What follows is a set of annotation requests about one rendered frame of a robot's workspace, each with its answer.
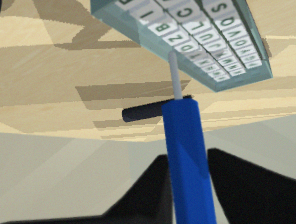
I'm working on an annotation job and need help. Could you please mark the blue stylus with white tip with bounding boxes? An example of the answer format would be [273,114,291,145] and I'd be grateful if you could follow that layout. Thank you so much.
[161,51,216,224]

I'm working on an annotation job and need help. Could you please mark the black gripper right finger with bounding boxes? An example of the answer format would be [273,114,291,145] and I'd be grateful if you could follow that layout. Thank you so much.
[207,148,296,224]

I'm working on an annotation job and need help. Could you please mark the keyboard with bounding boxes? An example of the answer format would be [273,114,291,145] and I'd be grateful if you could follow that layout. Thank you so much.
[89,0,274,93]

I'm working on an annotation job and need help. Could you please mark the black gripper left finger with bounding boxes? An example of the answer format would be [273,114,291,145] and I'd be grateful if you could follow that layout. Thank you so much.
[1,154,173,224]

